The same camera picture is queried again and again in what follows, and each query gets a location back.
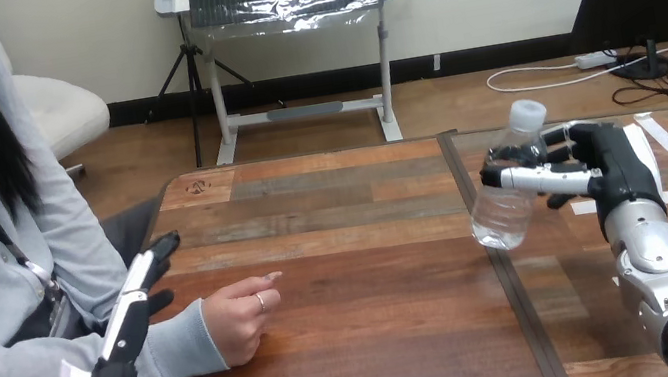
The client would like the person's hand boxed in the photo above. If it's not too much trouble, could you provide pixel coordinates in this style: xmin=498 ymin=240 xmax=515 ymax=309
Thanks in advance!
xmin=197 ymin=270 xmax=297 ymax=373

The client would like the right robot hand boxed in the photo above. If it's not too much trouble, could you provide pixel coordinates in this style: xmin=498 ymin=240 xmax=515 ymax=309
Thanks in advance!
xmin=474 ymin=109 xmax=668 ymax=259

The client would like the clear water bottle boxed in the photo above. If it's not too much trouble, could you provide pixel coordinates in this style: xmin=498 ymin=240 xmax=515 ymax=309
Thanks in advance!
xmin=452 ymin=95 xmax=569 ymax=256

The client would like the white power strip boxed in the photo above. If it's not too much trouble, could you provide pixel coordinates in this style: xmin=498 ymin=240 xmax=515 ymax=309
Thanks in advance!
xmin=573 ymin=48 xmax=619 ymax=73

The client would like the white desk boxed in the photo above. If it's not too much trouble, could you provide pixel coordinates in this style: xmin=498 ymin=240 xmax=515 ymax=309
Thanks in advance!
xmin=153 ymin=0 xmax=442 ymax=176

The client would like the black tripod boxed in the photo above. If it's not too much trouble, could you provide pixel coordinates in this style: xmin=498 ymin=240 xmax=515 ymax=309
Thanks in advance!
xmin=129 ymin=0 xmax=295 ymax=177

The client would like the white cushioned chair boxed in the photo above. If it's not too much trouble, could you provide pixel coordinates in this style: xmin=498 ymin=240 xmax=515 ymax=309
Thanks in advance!
xmin=0 ymin=0 xmax=120 ymax=191

